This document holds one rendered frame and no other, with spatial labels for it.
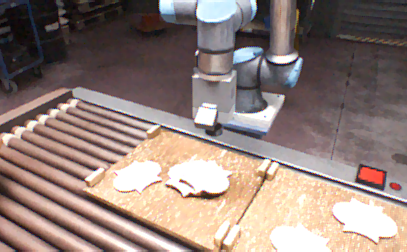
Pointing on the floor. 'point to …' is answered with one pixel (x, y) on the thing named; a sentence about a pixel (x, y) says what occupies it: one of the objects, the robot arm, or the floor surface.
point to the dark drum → (45, 23)
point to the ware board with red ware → (151, 24)
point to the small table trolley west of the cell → (1, 54)
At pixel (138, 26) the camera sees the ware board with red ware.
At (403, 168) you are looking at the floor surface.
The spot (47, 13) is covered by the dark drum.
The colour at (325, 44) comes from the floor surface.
